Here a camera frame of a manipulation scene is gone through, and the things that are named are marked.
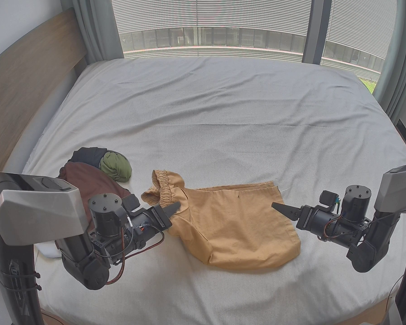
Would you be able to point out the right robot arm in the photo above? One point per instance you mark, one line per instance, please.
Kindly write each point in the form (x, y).
(368, 245)

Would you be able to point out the grey-green curtain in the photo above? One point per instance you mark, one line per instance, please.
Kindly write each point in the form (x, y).
(402, 63)
(91, 19)

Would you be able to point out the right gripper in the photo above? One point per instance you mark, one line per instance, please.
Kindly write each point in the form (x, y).
(314, 222)

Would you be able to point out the bed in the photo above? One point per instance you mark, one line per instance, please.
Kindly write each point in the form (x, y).
(223, 107)

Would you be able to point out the tan shorts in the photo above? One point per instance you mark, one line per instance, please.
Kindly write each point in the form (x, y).
(243, 229)

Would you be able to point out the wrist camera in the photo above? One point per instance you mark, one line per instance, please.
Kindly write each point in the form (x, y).
(130, 202)
(328, 200)

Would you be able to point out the green garment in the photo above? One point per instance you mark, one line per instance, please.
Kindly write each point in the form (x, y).
(116, 168)

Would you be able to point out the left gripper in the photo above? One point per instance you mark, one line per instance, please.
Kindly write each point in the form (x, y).
(149, 223)

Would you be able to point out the window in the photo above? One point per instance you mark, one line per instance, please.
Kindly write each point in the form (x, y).
(223, 12)

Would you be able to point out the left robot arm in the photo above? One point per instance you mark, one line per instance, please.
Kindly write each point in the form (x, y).
(37, 212)

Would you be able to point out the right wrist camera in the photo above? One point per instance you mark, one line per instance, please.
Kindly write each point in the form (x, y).
(328, 200)

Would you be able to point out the black garment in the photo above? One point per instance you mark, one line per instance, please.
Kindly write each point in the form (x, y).
(86, 156)

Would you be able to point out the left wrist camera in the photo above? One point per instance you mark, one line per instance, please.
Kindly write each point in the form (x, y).
(130, 202)

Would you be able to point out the white garment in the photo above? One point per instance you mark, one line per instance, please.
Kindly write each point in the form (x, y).
(49, 251)

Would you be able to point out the brown garment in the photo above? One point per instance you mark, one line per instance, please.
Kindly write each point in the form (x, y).
(88, 178)

